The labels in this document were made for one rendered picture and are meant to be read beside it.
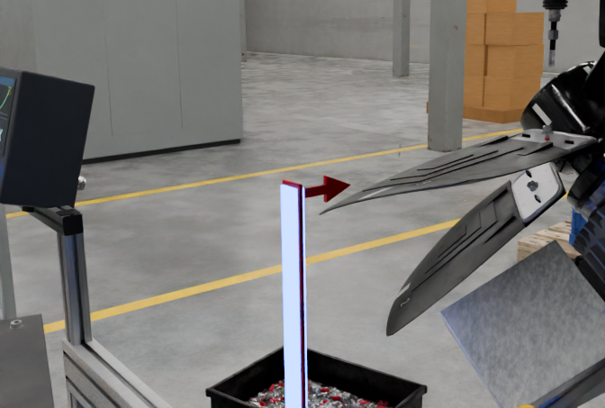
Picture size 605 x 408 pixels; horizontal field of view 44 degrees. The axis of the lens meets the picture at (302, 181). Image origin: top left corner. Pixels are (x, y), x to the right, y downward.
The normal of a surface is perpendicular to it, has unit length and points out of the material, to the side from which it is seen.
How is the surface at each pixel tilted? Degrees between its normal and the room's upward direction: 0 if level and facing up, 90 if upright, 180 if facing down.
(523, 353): 55
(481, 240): 50
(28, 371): 1
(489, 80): 90
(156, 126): 90
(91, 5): 90
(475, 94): 90
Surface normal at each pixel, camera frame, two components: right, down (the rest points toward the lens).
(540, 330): -0.26, -0.37
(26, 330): -0.01, -0.97
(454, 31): 0.60, 0.17
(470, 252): -0.75, -0.61
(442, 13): -0.80, 0.15
